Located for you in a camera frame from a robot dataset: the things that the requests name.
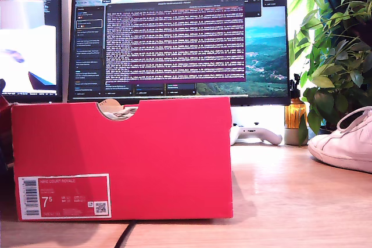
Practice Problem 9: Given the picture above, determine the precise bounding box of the white leather sneaker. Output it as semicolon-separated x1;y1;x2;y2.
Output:
307;106;372;174
102;106;139;121

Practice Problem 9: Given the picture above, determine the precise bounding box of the red shoebox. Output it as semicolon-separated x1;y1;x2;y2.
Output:
10;96;234;221

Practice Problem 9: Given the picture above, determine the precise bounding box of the red shoebox lid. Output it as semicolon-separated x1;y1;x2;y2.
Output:
0;95;15;170

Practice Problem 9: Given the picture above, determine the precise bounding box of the large wide computer monitor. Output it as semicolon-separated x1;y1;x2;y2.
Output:
67;0;291;106

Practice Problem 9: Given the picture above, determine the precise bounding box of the white game controller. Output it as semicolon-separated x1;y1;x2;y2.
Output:
230;122;283;146

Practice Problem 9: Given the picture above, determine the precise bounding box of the pale ceramic pot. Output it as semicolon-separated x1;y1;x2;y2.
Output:
284;127;309;146

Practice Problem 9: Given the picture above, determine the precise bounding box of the amber glass pump bottle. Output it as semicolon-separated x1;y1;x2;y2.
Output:
284;73;307;130

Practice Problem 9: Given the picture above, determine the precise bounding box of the black square plant pot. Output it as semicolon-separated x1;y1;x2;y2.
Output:
318;123;346;137

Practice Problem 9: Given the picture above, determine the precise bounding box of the green leafy houseplant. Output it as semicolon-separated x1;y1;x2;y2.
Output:
287;0;372;146

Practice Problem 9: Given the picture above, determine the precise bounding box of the small black computer monitor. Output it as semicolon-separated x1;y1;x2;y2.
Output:
0;0;63;103

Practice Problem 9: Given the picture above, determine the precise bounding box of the black cable on table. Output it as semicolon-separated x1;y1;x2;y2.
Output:
115;220;139;248

